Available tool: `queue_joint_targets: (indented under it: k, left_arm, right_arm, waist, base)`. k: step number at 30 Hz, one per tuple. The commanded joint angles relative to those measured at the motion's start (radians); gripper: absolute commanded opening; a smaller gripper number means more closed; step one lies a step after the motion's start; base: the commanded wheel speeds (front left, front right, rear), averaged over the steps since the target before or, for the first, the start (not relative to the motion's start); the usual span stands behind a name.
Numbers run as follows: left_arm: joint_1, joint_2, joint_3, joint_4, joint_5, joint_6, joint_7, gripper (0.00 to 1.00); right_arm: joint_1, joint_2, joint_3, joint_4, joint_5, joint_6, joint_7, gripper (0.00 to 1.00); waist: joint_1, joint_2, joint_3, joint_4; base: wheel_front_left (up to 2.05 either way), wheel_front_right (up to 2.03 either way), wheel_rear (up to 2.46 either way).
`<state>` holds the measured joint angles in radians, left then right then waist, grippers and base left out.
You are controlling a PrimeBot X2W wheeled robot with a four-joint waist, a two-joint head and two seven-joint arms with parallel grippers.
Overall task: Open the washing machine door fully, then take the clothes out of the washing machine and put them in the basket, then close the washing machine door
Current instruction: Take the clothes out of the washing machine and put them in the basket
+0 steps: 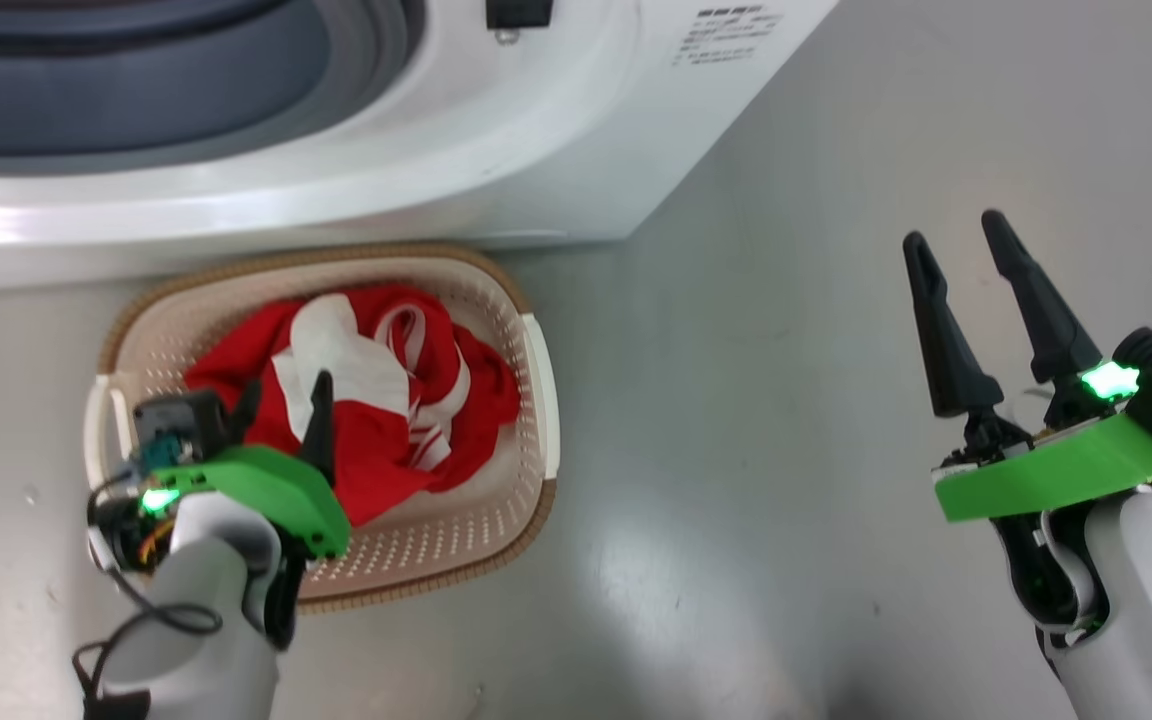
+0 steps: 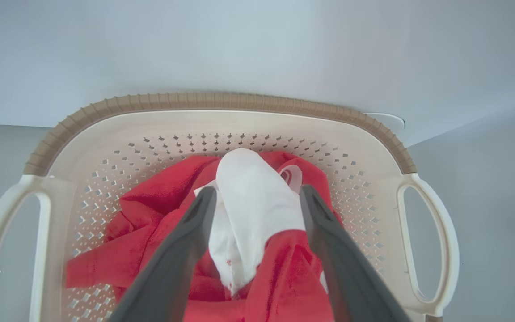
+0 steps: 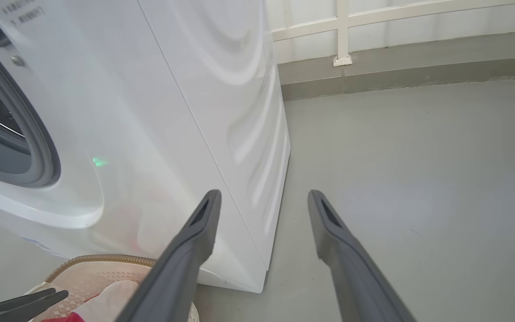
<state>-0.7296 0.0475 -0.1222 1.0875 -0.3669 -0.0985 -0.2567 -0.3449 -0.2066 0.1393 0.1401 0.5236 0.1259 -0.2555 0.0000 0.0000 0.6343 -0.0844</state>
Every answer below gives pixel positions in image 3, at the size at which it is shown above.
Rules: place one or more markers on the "red cloth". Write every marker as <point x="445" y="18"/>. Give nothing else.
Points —
<point x="110" y="299"/>

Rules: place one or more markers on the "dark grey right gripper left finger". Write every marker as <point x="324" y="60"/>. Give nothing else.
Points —
<point x="177" y="277"/>

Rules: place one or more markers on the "white washing machine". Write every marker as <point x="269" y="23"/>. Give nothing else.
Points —
<point x="150" y="112"/>

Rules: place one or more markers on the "white metal railing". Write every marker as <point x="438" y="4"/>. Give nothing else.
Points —
<point x="342" y="27"/>

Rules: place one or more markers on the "cream perforated laundry basket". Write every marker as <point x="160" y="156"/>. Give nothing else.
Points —
<point x="83" y="273"/>

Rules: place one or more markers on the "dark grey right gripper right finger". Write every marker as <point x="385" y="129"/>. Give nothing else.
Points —
<point x="356" y="281"/>

